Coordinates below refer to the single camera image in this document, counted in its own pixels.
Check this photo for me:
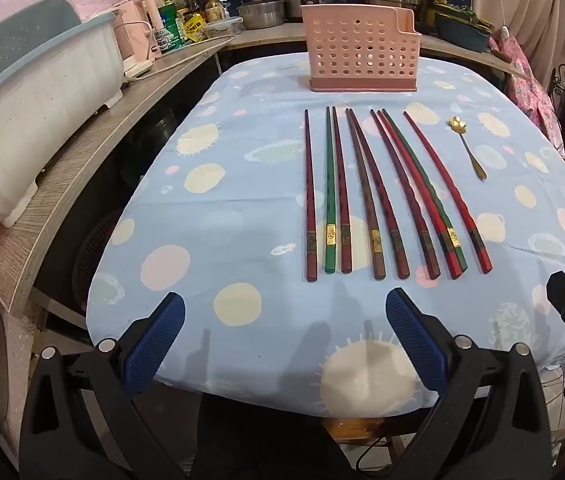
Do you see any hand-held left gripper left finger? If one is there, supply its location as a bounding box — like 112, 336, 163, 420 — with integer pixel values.
20, 292, 198, 480

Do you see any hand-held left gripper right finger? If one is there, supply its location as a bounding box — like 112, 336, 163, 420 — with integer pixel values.
385, 287, 553, 480

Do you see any green chopstick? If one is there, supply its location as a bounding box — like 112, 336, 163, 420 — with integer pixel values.
323, 106, 337, 275
381, 108, 468, 268

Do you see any dark red chopstick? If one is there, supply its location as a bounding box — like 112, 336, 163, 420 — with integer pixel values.
304, 109, 319, 282
331, 106, 353, 274
370, 109, 442, 280
349, 109, 410, 280

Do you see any brown chopstick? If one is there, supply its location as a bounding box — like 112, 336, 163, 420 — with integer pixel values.
345, 108, 386, 281

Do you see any gold flower spoon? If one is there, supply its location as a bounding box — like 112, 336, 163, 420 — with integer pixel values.
447, 116, 488, 181

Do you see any pink perforated utensil basket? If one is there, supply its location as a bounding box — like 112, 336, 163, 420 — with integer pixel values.
300, 4, 423, 93

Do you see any brown plastic basket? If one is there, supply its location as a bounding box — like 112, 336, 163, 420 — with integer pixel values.
70, 210, 123, 311

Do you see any blue dotted tablecloth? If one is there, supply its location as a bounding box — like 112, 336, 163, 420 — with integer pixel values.
85, 55, 565, 418

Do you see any pink pineapple print garment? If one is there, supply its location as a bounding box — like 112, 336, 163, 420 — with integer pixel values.
505, 35, 563, 151

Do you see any white dish drainer teal lid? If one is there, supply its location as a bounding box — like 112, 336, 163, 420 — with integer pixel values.
0, 0, 126, 228

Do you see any white power strip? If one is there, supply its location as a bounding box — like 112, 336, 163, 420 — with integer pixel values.
122, 57, 156, 79

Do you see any blue plastic basin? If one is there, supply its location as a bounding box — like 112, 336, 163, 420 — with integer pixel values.
435, 12, 493, 53

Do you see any beige curtain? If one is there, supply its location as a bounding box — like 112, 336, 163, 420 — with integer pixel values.
473, 0, 565, 81

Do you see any green yellow bundle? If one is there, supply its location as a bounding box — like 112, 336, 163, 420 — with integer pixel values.
430, 2, 493, 28

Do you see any green white packet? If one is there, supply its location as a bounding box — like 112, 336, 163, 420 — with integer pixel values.
155, 5, 186, 53

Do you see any yellow packet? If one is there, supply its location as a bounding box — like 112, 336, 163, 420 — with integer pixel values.
182, 12, 208, 43

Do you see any pink small appliance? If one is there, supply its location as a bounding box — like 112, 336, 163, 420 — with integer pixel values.
131, 0, 162, 63

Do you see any clear food container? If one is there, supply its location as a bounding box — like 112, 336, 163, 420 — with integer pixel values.
202, 16, 244, 38

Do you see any small steel pot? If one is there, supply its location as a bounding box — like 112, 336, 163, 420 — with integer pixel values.
237, 0, 286, 30

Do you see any black cable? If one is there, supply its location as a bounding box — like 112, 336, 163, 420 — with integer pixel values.
355, 435, 393, 476

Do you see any white power cable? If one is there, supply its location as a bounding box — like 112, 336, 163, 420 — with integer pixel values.
127, 35, 238, 83

